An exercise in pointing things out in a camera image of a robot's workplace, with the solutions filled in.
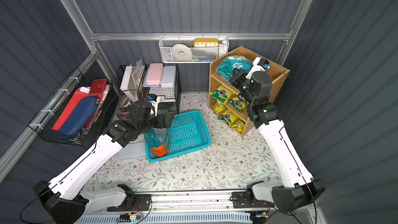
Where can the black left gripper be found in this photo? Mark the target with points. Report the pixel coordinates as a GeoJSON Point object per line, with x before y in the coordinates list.
{"type": "Point", "coordinates": [168, 120]}

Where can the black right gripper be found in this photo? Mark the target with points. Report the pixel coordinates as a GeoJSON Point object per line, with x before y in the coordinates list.
{"type": "Point", "coordinates": [236, 78]}

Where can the teal fertilizer bag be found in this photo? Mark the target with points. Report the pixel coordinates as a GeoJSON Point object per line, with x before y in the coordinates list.
{"type": "Point", "coordinates": [226, 67]}
{"type": "Point", "coordinates": [158, 142]}

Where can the yellow fertilizer packet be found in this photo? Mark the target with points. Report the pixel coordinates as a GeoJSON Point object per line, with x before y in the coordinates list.
{"type": "Point", "coordinates": [222, 94]}
{"type": "Point", "coordinates": [237, 103]}
{"type": "Point", "coordinates": [229, 117]}
{"type": "Point", "coordinates": [218, 108]}
{"type": "Point", "coordinates": [238, 126]}

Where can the teal plastic basket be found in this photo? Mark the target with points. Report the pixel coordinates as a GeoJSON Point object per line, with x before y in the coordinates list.
{"type": "Point", "coordinates": [188, 133]}

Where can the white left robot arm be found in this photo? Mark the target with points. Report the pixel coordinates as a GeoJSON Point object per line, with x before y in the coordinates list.
{"type": "Point", "coordinates": [62, 198]}

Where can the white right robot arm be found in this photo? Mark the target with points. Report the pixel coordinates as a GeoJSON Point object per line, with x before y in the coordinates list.
{"type": "Point", "coordinates": [299, 188]}

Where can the wooden shelf unit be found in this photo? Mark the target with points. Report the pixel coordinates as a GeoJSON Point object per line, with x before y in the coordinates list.
{"type": "Point", "coordinates": [258, 89]}

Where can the white book in organizer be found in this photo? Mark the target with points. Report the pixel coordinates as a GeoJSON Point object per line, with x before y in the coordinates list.
{"type": "Point", "coordinates": [129, 84]}

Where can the pink pencil case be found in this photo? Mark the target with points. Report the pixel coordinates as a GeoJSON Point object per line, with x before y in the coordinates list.
{"type": "Point", "coordinates": [154, 75]}

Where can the light blue pencil case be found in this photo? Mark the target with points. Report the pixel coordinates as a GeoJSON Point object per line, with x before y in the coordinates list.
{"type": "Point", "coordinates": [168, 77]}

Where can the dark red wallet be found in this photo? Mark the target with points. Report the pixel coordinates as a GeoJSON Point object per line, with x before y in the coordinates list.
{"type": "Point", "coordinates": [97, 87]}

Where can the yellow clock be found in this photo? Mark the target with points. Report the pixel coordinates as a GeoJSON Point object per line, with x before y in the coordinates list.
{"type": "Point", "coordinates": [206, 43]}

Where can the navy blue pouch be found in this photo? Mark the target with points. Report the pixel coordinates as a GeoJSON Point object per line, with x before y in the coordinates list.
{"type": "Point", "coordinates": [82, 113]}

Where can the white tape roll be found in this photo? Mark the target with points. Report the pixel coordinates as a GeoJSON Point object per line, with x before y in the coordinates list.
{"type": "Point", "coordinates": [181, 52]}

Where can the red folder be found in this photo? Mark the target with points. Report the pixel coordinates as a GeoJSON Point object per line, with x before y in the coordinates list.
{"type": "Point", "coordinates": [76, 98]}

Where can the floral table mat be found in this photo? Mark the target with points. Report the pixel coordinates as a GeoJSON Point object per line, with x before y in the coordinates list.
{"type": "Point", "coordinates": [230, 162]}

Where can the black wire desk organizer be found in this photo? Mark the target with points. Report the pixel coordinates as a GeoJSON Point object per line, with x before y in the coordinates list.
{"type": "Point", "coordinates": [169, 96]}

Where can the white wire wall basket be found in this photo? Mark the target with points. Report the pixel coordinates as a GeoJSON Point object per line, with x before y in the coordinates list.
{"type": "Point", "coordinates": [200, 55]}

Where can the black wire side basket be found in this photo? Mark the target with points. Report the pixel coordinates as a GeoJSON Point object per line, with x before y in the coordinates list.
{"type": "Point", "coordinates": [98, 122]}

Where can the black rail base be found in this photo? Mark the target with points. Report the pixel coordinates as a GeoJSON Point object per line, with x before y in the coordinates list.
{"type": "Point", "coordinates": [209, 203]}

